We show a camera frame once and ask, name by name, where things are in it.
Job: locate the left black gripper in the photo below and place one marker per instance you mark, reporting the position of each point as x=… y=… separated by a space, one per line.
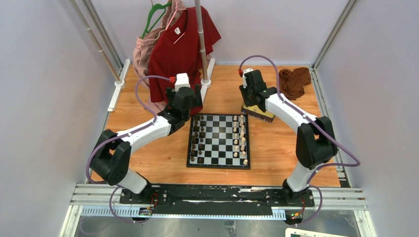
x=196 y=100

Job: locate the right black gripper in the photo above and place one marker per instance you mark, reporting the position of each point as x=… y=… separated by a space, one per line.
x=243 y=91

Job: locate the gold metal tin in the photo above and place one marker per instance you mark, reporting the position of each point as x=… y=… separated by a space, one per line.
x=256 y=112

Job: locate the black white chessboard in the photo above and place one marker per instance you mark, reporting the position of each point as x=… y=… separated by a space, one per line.
x=219 y=141

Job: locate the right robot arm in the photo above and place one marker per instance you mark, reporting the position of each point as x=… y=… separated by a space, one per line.
x=314 y=135

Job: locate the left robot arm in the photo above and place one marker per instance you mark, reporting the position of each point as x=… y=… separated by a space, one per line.
x=111 y=155

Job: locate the brown crumpled cloth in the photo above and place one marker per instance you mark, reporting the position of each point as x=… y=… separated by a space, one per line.
x=292 y=83

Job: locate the white rack base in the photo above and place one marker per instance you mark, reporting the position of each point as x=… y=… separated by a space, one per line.
x=207 y=71

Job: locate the red t-shirt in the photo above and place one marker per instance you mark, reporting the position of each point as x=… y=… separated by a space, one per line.
x=178 y=51

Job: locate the pink garment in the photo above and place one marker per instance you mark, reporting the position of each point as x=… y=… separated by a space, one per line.
x=142 y=54

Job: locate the metal clothes rack pole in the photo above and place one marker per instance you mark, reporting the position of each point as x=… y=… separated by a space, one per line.
x=200 y=31

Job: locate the green clothes hanger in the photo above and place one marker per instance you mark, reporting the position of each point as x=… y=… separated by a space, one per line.
x=155 y=14

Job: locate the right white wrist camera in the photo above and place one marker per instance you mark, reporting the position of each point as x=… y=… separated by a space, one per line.
x=246 y=73

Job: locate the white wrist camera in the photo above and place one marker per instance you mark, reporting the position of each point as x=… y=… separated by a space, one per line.
x=181 y=80
x=246 y=73

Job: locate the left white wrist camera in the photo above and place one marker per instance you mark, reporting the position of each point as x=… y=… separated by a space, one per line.
x=181 y=80

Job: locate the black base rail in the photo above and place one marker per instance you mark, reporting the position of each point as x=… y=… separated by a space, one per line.
x=215 y=200

